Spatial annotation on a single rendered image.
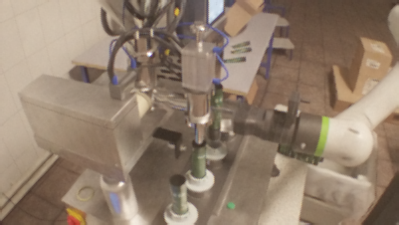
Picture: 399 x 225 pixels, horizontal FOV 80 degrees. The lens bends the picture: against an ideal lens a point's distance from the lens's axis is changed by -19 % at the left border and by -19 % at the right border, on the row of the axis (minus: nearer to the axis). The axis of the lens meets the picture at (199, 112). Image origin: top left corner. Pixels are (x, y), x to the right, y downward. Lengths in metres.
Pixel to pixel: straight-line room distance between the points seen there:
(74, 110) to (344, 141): 0.54
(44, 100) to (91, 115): 0.12
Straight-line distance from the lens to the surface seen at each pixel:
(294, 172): 1.20
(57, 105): 0.54
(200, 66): 0.48
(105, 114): 0.48
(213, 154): 0.76
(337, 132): 0.65
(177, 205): 0.59
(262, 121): 0.64
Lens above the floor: 1.61
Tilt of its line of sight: 37 degrees down
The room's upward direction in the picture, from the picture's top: straight up
